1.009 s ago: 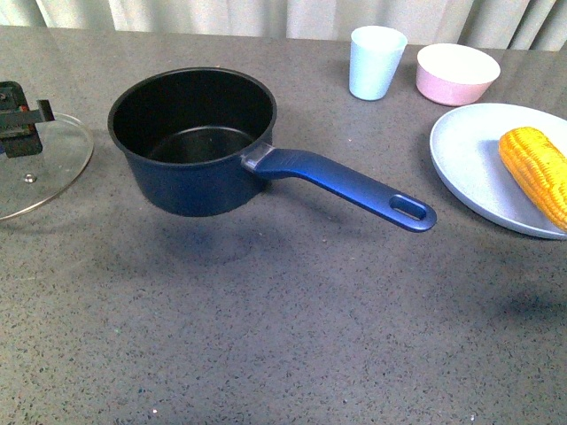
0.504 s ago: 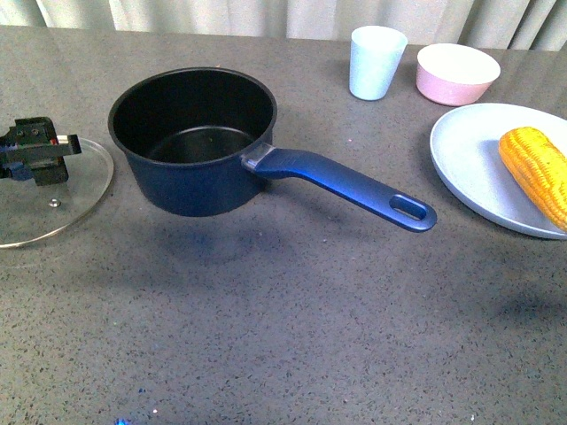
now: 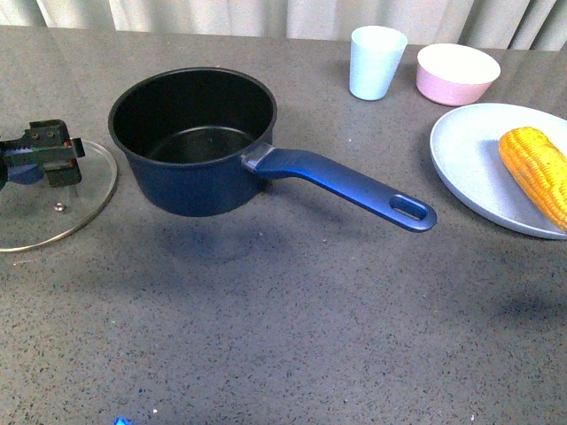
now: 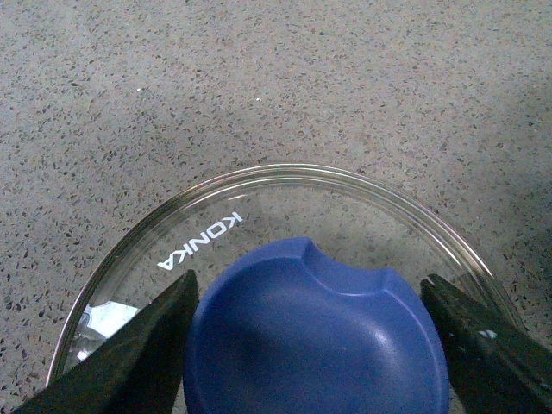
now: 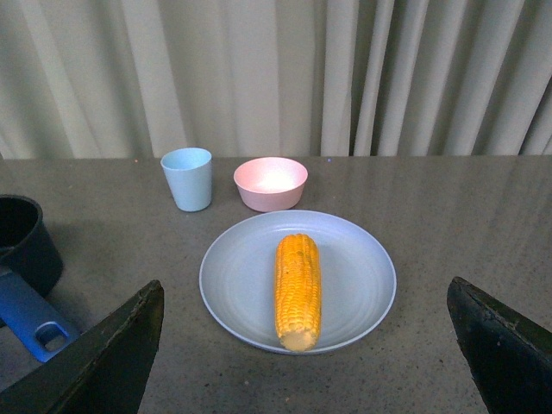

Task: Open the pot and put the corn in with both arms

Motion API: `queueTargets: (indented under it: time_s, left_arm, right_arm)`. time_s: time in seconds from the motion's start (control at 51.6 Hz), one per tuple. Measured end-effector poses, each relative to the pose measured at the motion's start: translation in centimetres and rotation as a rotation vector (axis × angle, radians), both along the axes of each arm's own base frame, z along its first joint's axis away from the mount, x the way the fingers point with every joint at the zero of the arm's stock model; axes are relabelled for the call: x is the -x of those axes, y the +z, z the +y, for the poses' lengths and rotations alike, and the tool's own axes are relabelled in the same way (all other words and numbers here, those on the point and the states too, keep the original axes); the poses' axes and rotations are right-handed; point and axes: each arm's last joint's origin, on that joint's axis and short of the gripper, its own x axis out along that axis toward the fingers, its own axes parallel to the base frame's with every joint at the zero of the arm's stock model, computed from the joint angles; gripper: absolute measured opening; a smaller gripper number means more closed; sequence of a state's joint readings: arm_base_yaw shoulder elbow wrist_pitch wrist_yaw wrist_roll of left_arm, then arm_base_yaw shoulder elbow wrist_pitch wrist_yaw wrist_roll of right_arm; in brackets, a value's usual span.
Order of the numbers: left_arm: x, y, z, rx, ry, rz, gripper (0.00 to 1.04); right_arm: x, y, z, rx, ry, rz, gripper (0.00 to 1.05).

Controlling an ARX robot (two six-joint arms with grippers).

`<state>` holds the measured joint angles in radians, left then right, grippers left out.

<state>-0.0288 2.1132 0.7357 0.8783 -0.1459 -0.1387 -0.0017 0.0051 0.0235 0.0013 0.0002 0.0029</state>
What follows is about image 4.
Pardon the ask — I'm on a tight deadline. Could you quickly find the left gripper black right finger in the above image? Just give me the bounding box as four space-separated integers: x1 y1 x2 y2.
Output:
421 274 551 413

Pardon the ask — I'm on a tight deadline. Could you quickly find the glass lid with blue knob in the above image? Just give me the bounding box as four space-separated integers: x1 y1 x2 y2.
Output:
50 162 530 414

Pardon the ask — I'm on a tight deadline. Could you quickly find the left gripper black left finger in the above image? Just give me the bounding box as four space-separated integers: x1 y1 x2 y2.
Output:
16 270 198 413

